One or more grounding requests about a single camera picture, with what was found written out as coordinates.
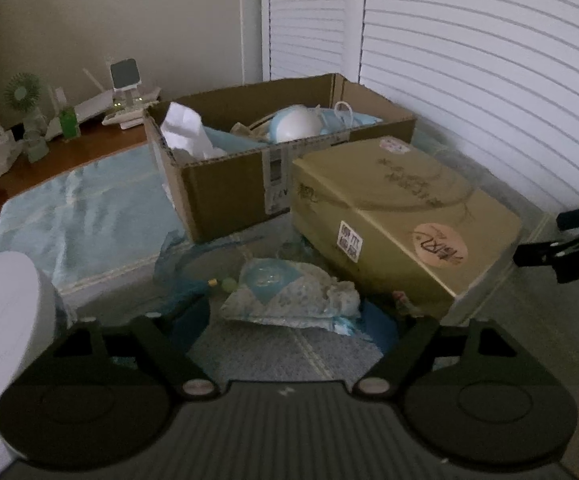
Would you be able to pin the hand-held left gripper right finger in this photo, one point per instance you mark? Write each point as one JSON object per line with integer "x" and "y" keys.
{"x": 382, "y": 327}

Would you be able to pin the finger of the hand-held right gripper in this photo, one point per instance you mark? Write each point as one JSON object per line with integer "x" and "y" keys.
{"x": 544, "y": 252}

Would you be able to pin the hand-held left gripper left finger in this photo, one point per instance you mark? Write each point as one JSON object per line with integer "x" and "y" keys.
{"x": 193, "y": 317}

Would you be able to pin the patterned blue white pouch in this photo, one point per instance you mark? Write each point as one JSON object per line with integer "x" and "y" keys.
{"x": 289, "y": 295}

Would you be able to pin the brown cardboard box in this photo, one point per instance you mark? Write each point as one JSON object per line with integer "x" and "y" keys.
{"x": 224, "y": 195}

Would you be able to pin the white cloth bag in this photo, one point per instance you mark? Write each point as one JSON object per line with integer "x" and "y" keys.
{"x": 184, "y": 127}

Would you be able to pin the light blue face mask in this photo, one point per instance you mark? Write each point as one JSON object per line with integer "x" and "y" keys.
{"x": 354, "y": 119}

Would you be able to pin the blue and white plush toy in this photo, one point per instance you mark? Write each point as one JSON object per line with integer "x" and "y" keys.
{"x": 294, "y": 125}

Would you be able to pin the teal mesh ribbon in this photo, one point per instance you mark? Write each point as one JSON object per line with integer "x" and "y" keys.
{"x": 179, "y": 280}

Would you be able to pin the golden closed carton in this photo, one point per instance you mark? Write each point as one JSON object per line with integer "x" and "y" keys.
{"x": 399, "y": 210}

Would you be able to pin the light blue satin blanket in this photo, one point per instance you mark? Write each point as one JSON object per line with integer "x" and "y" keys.
{"x": 94, "y": 220}

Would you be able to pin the white cylinder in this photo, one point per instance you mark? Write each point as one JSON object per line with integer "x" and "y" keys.
{"x": 4, "y": 330}

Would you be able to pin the wooden side table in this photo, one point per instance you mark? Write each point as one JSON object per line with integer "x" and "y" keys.
{"x": 94, "y": 152}

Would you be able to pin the green bottle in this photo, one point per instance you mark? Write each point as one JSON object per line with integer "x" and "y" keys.
{"x": 69, "y": 122}

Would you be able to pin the white router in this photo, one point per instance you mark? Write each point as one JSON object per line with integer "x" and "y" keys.
{"x": 94, "y": 105}

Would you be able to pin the white charger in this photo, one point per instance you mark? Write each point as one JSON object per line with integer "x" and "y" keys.
{"x": 4, "y": 152}

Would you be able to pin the small green desk fan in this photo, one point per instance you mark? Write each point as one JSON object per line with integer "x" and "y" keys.
{"x": 24, "y": 92}

